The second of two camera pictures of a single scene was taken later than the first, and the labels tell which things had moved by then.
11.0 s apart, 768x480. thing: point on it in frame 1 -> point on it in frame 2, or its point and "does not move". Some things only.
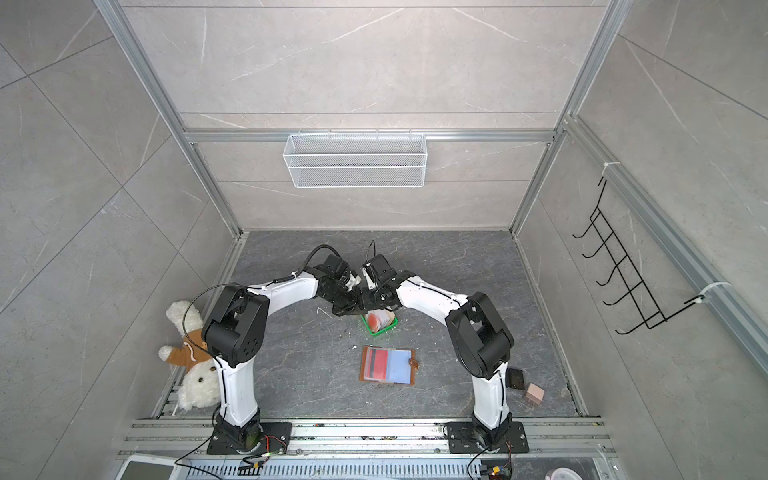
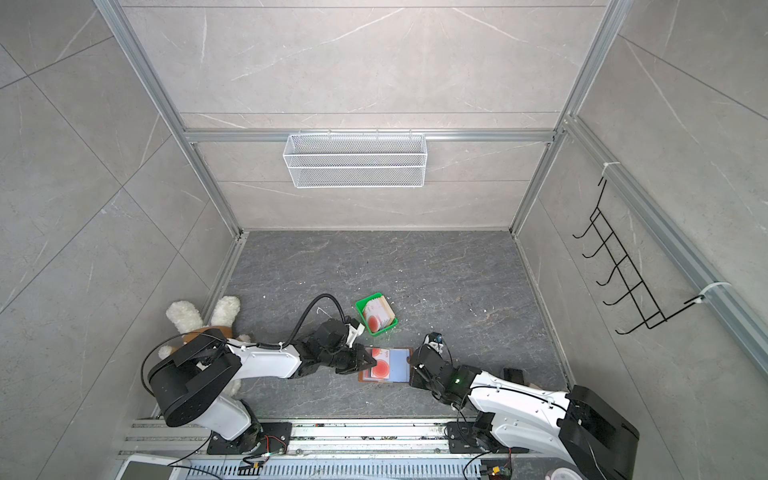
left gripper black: x=355 y=308 -> x=362 y=359
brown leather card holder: x=388 y=365 does not move
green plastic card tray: x=383 y=331 does not move
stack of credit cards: x=379 y=319 does not move
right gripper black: x=367 y=304 -> x=415 y=379
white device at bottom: x=148 y=467 does not move
